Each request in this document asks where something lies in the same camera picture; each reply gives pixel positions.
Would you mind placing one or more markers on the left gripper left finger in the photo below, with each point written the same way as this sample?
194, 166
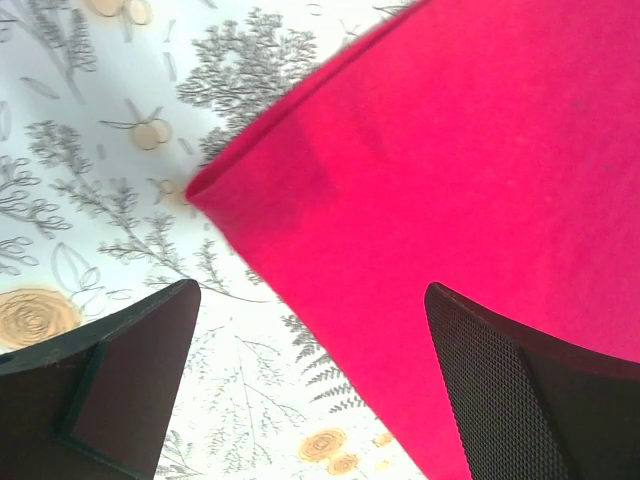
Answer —
96, 402

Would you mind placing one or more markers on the floral patterned table mat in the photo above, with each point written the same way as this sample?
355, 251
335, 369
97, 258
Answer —
108, 108

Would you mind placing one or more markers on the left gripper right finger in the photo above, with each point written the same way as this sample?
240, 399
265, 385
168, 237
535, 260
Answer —
528, 405

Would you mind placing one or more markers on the magenta red t-shirt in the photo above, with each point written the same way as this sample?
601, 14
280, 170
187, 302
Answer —
491, 146

